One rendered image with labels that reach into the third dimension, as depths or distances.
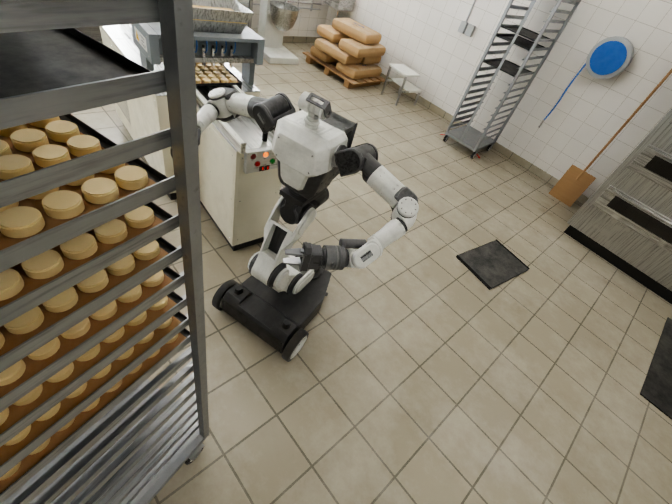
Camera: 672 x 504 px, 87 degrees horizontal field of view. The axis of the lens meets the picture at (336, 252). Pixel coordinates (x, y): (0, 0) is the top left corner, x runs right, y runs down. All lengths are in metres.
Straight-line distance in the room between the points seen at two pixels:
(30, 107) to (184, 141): 0.20
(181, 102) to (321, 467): 1.76
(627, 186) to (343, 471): 3.55
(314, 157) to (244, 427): 1.36
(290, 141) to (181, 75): 0.89
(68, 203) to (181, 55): 0.28
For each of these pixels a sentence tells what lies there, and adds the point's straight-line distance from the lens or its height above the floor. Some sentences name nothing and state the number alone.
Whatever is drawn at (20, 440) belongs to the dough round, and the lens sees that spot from 1.00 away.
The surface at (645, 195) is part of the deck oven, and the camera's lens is 4.33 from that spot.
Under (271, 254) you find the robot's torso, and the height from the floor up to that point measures 0.66.
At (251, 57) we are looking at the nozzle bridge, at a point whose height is 1.05.
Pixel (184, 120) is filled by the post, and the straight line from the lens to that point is 0.62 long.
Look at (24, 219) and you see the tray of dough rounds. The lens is 0.65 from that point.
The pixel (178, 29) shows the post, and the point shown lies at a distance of 0.57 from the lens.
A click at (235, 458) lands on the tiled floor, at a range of 1.98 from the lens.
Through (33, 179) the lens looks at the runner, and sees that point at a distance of 0.57.
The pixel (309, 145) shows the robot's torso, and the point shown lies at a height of 1.26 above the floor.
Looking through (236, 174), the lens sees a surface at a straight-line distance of 2.18.
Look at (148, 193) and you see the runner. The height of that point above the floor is 1.51.
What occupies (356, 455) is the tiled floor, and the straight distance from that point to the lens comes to 2.07.
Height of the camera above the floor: 1.92
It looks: 43 degrees down
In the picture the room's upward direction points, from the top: 19 degrees clockwise
